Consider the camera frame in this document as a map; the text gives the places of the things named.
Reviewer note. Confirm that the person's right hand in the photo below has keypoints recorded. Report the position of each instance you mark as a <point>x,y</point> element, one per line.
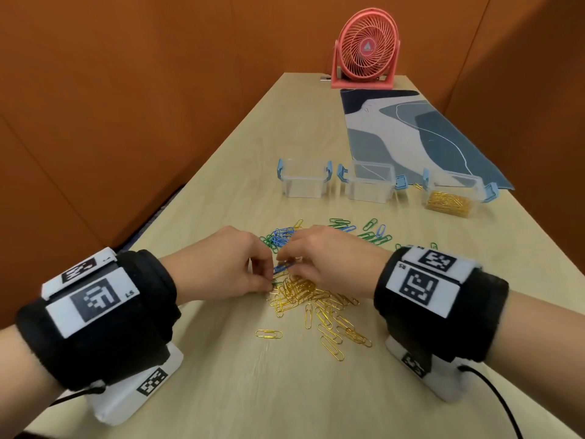
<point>338,265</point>

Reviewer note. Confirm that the person's left hand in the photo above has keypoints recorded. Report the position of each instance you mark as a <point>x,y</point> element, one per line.
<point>219,269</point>

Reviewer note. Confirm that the pile of mixed paper clips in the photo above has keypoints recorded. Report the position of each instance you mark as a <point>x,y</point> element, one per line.
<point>297,292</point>

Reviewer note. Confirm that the single blue paper clip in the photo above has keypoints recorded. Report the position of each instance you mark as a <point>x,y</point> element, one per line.
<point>281,268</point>

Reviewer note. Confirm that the clear box with blue latches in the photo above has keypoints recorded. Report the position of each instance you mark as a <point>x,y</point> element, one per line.
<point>457,180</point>
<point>368,189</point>
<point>304,185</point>

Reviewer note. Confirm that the heap of gold paper clips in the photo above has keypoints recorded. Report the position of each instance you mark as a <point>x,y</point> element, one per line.
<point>450,204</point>

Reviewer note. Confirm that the person's right forearm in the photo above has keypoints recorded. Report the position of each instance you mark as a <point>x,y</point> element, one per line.
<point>544,361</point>

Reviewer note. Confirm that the black left wristband with tags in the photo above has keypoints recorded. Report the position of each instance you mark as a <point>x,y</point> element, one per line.
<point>132,338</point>

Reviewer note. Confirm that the black wristband with tags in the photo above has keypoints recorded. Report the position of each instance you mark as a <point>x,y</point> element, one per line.
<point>132,338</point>
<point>475,324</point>

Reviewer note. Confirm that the black right wristband with tags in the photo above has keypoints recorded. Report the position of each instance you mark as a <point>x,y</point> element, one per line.
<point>475,324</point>

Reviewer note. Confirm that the blue patterned desk mat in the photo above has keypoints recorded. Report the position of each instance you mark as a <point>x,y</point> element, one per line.
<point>438,141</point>

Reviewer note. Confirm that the pink desk fan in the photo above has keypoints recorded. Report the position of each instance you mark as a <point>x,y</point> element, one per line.
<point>365,47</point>

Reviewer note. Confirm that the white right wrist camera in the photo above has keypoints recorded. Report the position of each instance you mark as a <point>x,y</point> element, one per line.
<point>448,384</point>

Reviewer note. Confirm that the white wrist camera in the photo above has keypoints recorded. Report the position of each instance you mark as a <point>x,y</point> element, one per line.
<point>119,402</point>
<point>448,384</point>

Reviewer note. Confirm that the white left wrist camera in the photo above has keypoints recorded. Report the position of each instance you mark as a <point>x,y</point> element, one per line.
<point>119,402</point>

